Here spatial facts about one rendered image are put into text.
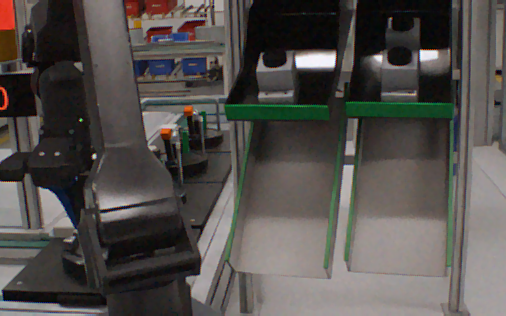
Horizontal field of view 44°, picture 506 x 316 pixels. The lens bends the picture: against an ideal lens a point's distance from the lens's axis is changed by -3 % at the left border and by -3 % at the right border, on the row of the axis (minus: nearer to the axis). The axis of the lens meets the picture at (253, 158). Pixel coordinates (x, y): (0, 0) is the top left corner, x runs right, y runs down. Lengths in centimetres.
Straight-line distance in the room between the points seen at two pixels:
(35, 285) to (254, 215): 32
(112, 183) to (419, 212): 48
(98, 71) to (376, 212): 47
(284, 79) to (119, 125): 30
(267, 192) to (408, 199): 19
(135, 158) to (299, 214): 38
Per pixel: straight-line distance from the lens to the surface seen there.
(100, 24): 56
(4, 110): 110
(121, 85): 55
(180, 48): 612
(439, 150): 93
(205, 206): 118
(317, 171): 90
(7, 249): 117
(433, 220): 88
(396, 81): 80
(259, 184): 91
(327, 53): 92
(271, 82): 79
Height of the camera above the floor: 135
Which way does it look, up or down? 15 degrees down
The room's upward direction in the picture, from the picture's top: 3 degrees counter-clockwise
